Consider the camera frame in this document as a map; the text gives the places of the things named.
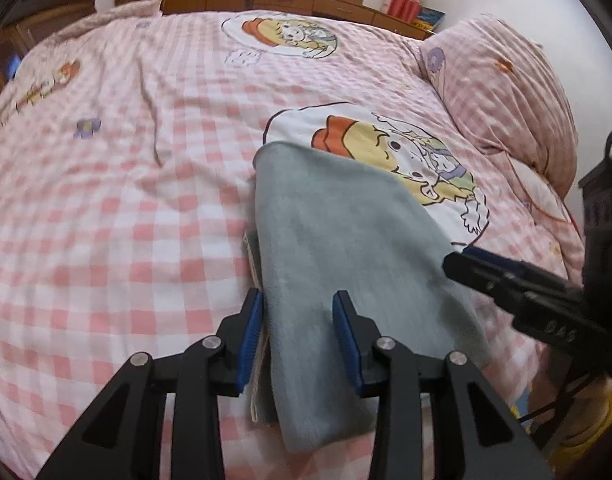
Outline yellow cloth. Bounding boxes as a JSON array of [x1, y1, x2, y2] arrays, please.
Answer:
[[550, 385, 612, 462]]

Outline pink checked cartoon bed sheet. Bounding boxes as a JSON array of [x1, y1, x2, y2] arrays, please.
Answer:
[[0, 0, 587, 480]]

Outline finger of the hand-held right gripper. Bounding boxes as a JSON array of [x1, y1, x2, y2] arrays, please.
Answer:
[[443, 252, 538, 312], [461, 245, 585, 302]]

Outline blue book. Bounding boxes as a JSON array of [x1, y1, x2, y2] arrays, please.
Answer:
[[413, 7, 447, 29]]

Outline pink checkered pillow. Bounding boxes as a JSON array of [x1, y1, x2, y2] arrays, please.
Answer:
[[418, 14, 580, 200]]

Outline black cable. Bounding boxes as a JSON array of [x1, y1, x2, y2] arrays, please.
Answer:
[[515, 374, 608, 428]]

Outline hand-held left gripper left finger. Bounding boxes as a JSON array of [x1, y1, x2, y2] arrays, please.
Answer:
[[36, 287, 265, 480]]

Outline grey pants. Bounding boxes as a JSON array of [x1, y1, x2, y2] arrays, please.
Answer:
[[243, 141, 492, 453]]

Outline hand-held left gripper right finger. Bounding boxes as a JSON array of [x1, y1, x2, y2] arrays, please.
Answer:
[[332, 290, 554, 480]]

